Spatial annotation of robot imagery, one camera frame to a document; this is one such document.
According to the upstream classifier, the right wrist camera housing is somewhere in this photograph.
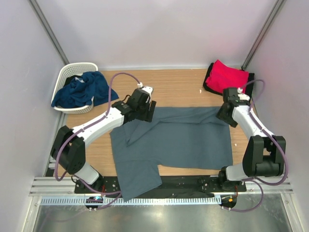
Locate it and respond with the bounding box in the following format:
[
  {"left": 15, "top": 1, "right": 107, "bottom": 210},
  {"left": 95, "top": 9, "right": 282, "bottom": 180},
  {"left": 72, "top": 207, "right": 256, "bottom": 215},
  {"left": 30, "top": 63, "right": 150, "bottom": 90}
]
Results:
[{"left": 237, "top": 87, "right": 251, "bottom": 102}]

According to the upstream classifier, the folded black t shirt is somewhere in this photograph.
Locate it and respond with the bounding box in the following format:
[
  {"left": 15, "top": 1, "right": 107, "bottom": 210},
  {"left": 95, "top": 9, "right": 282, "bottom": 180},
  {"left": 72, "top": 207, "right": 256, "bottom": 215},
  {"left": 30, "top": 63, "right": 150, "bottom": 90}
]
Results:
[{"left": 202, "top": 62, "right": 255, "bottom": 100}]

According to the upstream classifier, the grey-blue t shirt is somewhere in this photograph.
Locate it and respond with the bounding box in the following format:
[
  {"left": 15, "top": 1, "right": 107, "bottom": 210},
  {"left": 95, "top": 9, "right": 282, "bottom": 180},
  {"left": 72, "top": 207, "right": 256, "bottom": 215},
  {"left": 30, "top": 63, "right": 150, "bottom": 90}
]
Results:
[{"left": 110, "top": 107, "right": 233, "bottom": 201}]

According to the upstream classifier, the aluminium frame rail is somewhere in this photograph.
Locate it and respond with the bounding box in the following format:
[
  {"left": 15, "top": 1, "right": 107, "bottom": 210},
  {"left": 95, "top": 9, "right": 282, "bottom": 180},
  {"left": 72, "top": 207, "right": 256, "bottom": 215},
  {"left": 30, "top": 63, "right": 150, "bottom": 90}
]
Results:
[{"left": 29, "top": 177, "right": 294, "bottom": 196}]

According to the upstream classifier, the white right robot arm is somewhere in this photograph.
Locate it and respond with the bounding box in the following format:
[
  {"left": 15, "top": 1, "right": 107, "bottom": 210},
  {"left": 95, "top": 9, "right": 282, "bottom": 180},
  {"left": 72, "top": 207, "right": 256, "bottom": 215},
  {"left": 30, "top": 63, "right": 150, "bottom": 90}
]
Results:
[{"left": 216, "top": 87, "right": 288, "bottom": 191}]

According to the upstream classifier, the folded pink t shirt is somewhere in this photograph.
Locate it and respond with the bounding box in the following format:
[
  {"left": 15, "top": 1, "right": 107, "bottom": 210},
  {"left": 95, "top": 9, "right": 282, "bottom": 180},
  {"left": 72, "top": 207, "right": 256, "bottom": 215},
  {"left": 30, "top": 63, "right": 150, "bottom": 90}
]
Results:
[{"left": 205, "top": 59, "right": 250, "bottom": 95}]

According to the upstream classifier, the black garment in basket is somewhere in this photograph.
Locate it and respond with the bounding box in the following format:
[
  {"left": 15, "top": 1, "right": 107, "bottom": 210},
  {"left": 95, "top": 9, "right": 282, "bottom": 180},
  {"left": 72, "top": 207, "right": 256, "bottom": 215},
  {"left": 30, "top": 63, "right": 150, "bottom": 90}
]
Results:
[{"left": 64, "top": 75, "right": 84, "bottom": 87}]

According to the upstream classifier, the left aluminium corner post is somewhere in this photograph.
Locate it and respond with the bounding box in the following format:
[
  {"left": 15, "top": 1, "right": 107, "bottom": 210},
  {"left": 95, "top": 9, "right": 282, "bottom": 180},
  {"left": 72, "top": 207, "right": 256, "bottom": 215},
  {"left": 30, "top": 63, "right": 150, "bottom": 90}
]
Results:
[{"left": 28, "top": 0, "right": 69, "bottom": 65}]

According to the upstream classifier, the left wrist camera housing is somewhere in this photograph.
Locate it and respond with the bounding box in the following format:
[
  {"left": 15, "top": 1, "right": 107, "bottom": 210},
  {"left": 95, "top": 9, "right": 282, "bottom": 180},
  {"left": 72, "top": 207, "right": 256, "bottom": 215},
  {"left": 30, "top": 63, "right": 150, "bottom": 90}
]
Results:
[{"left": 141, "top": 86, "right": 154, "bottom": 98}]

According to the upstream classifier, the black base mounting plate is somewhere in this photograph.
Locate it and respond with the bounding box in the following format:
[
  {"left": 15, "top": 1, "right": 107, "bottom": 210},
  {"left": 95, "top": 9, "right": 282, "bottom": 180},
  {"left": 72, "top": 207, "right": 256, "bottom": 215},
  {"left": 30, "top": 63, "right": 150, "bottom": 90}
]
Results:
[{"left": 74, "top": 175, "right": 247, "bottom": 199}]

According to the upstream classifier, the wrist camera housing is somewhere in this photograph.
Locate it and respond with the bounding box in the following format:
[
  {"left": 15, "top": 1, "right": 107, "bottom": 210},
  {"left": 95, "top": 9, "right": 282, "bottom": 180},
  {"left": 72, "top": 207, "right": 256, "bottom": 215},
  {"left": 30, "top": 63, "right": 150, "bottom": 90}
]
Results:
[
  {"left": 141, "top": 86, "right": 154, "bottom": 98},
  {"left": 237, "top": 87, "right": 251, "bottom": 102}
]

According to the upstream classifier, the aluminium corner post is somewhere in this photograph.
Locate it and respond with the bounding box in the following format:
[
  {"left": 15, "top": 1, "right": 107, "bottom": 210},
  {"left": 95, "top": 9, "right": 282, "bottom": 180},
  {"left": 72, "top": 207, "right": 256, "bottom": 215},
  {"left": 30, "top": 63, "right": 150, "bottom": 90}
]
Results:
[
  {"left": 28, "top": 0, "right": 69, "bottom": 65},
  {"left": 241, "top": 0, "right": 286, "bottom": 70}
]

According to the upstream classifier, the white slotted cable duct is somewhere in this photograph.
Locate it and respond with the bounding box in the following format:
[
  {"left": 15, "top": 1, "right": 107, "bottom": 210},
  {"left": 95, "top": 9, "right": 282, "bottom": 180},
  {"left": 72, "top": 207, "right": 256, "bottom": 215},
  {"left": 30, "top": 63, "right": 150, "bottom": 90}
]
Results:
[{"left": 40, "top": 195, "right": 221, "bottom": 206}]

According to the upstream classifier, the navy blue t shirt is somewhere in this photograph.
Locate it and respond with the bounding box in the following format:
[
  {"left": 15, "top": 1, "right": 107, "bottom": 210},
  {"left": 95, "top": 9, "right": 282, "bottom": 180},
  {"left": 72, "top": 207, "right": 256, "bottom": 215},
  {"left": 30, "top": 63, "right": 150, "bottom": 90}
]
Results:
[{"left": 51, "top": 71, "right": 109, "bottom": 109}]

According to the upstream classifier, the right aluminium corner post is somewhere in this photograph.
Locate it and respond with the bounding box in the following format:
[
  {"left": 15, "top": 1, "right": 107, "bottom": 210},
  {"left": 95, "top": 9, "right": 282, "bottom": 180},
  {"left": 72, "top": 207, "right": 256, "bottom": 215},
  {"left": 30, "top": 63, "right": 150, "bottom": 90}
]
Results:
[{"left": 241, "top": 0, "right": 286, "bottom": 70}]

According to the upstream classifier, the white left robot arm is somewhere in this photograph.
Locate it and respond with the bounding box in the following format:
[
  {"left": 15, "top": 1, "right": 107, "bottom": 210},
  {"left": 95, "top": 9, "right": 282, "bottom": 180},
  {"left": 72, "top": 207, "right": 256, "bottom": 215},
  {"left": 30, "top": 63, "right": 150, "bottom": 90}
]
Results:
[{"left": 50, "top": 86, "right": 156, "bottom": 193}]

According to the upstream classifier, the white perforated laundry basket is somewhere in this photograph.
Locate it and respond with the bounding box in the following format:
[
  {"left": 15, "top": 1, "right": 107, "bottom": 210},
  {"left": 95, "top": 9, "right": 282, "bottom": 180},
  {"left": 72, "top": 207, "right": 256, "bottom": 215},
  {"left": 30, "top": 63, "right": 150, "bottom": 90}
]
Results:
[{"left": 51, "top": 62, "right": 98, "bottom": 114}]

